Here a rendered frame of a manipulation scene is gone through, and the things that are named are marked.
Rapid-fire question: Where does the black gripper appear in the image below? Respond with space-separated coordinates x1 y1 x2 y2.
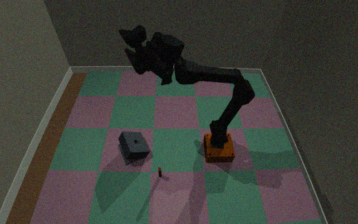
119 25 158 75

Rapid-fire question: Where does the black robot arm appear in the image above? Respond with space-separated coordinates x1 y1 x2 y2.
146 32 255 148

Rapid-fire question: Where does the dark grey sloped panel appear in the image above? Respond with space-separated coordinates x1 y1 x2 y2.
119 132 150 165

